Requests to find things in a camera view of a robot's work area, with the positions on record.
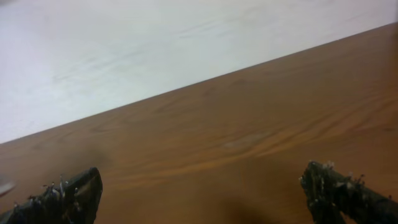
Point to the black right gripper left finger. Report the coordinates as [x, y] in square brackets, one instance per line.
[75, 201]

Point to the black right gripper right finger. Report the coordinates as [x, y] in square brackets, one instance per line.
[331, 196]

